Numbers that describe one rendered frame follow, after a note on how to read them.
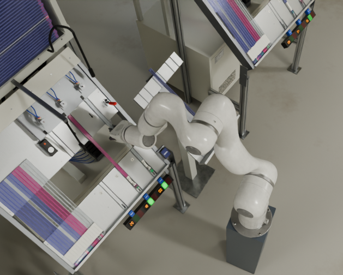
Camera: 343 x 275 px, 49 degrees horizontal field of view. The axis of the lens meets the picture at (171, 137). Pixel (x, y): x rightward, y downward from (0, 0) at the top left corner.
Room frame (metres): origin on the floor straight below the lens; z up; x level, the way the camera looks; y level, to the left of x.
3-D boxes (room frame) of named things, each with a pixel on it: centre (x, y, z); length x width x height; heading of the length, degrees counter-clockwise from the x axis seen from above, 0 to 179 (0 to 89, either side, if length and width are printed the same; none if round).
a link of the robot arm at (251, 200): (0.52, -0.25, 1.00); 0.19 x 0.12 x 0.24; 141
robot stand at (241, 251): (0.54, -0.27, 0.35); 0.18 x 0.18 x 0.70; 52
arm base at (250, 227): (0.54, -0.27, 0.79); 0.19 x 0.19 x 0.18
